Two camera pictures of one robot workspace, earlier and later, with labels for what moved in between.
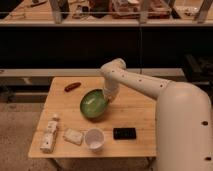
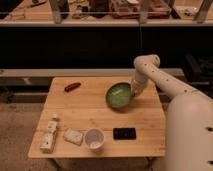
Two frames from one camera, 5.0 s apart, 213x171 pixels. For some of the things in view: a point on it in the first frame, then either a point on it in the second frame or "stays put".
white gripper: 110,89 to 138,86
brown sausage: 72,86 stays put
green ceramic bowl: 94,103 to 119,95
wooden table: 78,122 stays put
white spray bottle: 49,134 stays put
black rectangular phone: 124,133 stays put
